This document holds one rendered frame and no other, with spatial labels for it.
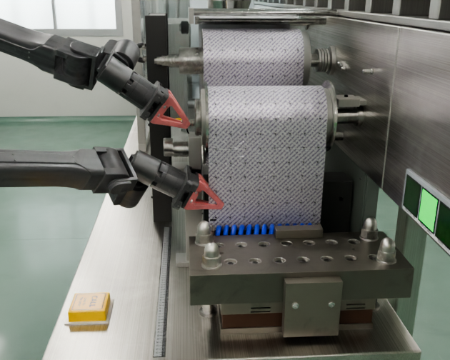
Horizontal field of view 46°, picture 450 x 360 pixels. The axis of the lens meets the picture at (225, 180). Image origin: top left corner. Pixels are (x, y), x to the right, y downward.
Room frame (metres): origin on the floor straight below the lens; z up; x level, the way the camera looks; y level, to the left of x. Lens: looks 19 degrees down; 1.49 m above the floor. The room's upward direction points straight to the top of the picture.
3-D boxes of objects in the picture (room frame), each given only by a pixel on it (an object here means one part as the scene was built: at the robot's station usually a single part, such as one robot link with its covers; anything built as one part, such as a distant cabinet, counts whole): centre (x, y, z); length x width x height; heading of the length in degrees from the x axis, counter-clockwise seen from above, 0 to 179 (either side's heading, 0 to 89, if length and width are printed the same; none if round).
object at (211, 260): (0.85, 0.02, 1.05); 0.04 x 0.04 x 0.04
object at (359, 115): (1.10, -0.25, 1.25); 0.07 x 0.04 x 0.04; 94
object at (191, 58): (1.32, 0.08, 1.33); 0.06 x 0.06 x 0.06; 4
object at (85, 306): (0.90, 0.26, 0.91); 0.07 x 0.07 x 0.02; 4
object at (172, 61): (1.32, 0.14, 1.33); 0.06 x 0.03 x 0.03; 94
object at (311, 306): (0.82, -0.16, 0.96); 0.10 x 0.03 x 0.11; 94
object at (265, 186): (1.02, -0.08, 1.11); 0.23 x 0.01 x 0.18; 94
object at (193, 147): (1.11, 0.08, 1.05); 0.06 x 0.05 x 0.31; 94
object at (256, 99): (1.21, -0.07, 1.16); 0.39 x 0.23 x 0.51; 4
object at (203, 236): (0.94, 0.04, 1.05); 0.04 x 0.04 x 0.04
